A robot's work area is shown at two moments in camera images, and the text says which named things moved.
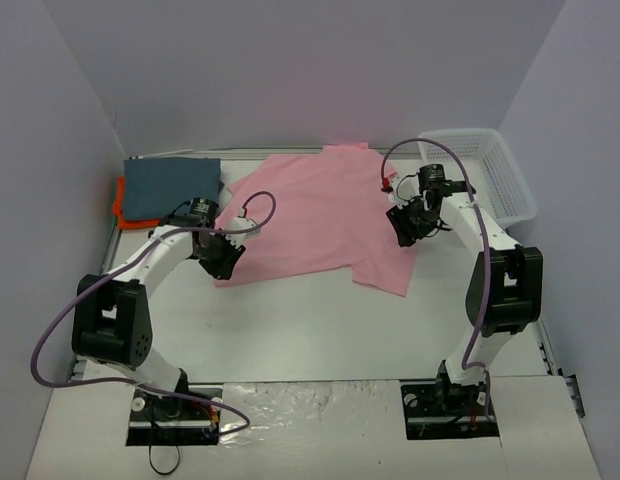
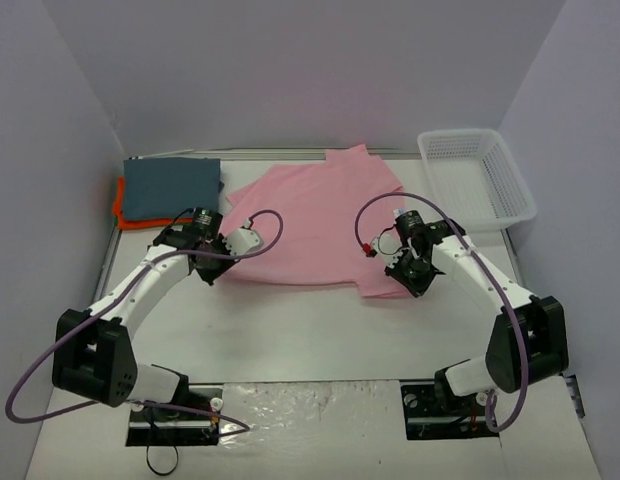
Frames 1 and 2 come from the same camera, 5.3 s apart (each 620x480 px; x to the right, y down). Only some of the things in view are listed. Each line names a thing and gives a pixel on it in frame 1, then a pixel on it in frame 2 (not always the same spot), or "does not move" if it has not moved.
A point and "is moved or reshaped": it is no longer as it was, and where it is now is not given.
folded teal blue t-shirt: [153, 185] does not move
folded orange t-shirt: [118, 210] does not move
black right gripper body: [405, 226] → [416, 279]
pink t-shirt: [329, 214] is moved or reshaped
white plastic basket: [496, 174] does not move
